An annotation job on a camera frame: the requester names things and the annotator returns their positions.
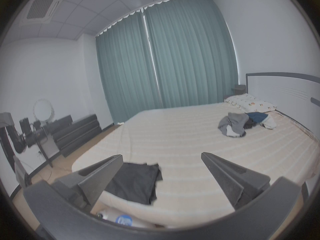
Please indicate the white printed pillow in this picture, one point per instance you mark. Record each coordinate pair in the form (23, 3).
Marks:
(250, 103)

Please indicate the white ceiling air conditioner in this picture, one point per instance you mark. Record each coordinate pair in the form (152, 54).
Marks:
(42, 6)

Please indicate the blue-green curtain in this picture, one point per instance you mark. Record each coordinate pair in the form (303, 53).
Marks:
(125, 71)
(195, 54)

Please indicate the pile of clothes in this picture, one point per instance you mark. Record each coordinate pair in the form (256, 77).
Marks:
(235, 125)

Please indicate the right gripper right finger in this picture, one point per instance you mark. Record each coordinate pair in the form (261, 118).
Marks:
(232, 181)

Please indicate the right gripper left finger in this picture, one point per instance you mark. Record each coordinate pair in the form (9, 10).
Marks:
(95, 176)

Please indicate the round white mirror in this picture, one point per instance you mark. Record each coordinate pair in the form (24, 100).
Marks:
(43, 110)

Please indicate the black chest of drawers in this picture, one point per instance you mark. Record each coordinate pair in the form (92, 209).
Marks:
(77, 134)

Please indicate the grey bedside table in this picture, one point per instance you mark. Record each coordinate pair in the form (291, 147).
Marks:
(239, 89)

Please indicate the small grey table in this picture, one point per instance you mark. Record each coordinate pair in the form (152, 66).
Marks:
(50, 145)

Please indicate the black T-shirt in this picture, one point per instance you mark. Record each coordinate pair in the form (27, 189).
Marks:
(137, 181)

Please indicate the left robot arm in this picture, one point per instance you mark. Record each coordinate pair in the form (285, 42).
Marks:
(17, 139)

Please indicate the bed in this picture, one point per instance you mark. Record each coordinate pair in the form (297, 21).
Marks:
(187, 139)

